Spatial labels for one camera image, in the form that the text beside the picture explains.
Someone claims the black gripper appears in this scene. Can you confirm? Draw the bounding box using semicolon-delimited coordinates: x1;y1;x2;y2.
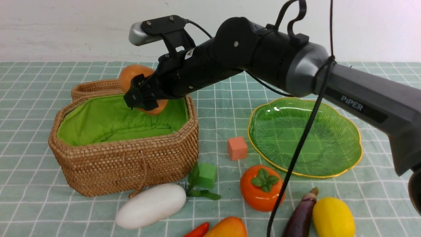
123;39;243;111

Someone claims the brown potato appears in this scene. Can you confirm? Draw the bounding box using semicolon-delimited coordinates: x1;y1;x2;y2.
118;64;167;115

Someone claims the white radish with leaves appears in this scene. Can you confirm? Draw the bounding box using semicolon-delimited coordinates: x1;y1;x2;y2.
115;163;221;229

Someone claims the orange persimmon with green calyx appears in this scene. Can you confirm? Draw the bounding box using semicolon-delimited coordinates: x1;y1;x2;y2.
240;165;283;212

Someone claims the red chili pepper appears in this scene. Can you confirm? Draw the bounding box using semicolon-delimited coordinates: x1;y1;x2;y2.
183;222;210;237

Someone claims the orange yellow mango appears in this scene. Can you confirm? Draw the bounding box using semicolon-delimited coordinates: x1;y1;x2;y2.
204;216;248;237

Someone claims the purple eggplant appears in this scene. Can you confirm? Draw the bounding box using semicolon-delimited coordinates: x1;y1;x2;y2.
281;187;319;237

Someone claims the yellow lemon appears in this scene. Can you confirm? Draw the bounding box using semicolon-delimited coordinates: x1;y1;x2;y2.
312;197;356;237

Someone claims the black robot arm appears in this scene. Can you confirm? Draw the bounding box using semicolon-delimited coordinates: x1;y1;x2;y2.
124;15;421;212

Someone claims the woven wicker basket lid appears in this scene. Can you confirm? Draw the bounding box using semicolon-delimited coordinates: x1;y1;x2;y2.
71;79;123;101

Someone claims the woven wicker basket green lining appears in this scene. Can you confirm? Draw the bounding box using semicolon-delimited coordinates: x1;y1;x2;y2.
48;88;199;197

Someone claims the green foam cube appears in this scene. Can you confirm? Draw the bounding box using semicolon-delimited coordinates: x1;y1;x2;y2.
197;163;217;189

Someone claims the orange foam cube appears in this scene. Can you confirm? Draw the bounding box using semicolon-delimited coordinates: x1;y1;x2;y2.
227;136;248;161

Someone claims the green leaf glass plate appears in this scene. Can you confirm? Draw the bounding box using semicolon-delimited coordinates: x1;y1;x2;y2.
247;98;363;179

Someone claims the green checkered tablecloth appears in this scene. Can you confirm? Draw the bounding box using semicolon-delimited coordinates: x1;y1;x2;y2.
0;62;420;237

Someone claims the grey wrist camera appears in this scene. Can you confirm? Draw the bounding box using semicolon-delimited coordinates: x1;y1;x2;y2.
129;15;196;54

